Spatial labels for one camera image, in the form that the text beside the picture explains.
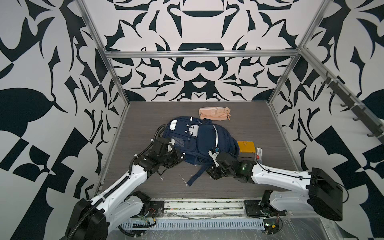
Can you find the white slotted cable duct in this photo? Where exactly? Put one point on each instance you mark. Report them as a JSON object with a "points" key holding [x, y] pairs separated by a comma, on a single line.
{"points": [[205, 224]]}

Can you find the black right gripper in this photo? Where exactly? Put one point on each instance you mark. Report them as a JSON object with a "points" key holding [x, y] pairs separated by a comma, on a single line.
{"points": [[213, 174]]}

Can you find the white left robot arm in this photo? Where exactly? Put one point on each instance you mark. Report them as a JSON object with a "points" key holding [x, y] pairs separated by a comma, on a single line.
{"points": [[94, 219]]}

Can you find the pink pencil case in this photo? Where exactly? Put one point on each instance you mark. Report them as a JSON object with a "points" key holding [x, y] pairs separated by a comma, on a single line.
{"points": [[215, 113]]}

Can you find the grey wall hook rack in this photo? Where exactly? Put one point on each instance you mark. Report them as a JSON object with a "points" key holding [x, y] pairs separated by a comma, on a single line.
{"points": [[360, 110]]}

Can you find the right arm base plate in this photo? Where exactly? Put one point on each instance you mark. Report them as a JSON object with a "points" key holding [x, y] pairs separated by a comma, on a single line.
{"points": [[261, 209]]}

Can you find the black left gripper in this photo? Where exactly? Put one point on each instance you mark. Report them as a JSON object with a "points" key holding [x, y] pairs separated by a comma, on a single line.
{"points": [[176, 153]]}

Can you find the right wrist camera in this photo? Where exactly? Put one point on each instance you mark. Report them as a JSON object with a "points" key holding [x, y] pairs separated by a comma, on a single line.
{"points": [[213, 153]]}

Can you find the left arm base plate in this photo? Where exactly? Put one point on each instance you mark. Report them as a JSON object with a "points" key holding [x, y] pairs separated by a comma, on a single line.
{"points": [[153, 209]]}

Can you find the small green circuit board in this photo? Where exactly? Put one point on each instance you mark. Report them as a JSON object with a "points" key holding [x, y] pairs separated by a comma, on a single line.
{"points": [[272, 227]]}

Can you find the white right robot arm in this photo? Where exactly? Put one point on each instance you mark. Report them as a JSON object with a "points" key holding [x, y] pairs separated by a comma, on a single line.
{"points": [[313, 190]]}

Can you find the navy blue backpack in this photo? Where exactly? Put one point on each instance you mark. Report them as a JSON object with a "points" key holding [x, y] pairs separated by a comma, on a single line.
{"points": [[196, 138]]}

